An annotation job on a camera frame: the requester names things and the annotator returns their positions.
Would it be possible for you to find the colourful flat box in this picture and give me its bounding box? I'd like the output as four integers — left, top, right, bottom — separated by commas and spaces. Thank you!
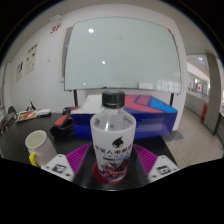
17, 109, 43, 122

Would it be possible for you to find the white mug with yellow handle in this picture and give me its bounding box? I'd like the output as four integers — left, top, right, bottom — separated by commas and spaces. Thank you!
24, 129, 58, 169

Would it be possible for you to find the blue box with red-white print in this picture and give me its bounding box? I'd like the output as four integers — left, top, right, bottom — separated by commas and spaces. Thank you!
70, 94, 179, 140

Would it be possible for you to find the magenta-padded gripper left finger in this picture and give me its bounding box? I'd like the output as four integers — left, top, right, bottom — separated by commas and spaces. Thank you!
41, 143, 95, 188

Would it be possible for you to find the small white device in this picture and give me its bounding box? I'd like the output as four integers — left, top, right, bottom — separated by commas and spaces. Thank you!
36, 108, 53, 118

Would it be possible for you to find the flat round red coaster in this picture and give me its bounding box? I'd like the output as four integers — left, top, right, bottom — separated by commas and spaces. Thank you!
91, 161, 130, 186

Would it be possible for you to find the large whiteboard on stand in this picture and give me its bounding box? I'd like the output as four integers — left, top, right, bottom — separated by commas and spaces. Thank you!
63, 16, 183, 107

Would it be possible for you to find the black chair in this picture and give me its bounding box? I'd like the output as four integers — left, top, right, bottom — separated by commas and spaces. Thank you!
0, 105, 17, 135

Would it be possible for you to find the large white wall poster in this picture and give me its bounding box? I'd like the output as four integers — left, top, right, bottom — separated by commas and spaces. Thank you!
24, 41, 41, 76

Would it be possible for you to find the red and black tool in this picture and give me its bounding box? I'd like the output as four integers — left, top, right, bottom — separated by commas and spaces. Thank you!
49, 113, 75, 137

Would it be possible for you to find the clear bottle with white label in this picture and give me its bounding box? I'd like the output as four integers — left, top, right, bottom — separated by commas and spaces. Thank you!
89, 90, 137, 185

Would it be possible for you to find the dark side desk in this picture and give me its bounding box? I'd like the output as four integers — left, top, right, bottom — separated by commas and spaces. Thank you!
215, 111, 224, 148

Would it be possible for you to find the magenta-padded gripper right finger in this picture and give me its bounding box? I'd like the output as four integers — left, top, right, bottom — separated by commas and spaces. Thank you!
131, 143, 181, 188

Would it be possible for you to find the small white wall poster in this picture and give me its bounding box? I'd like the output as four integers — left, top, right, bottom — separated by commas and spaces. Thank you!
15, 60, 25, 82

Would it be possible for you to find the framed notice board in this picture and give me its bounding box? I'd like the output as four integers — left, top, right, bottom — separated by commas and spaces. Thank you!
59, 26, 73, 83

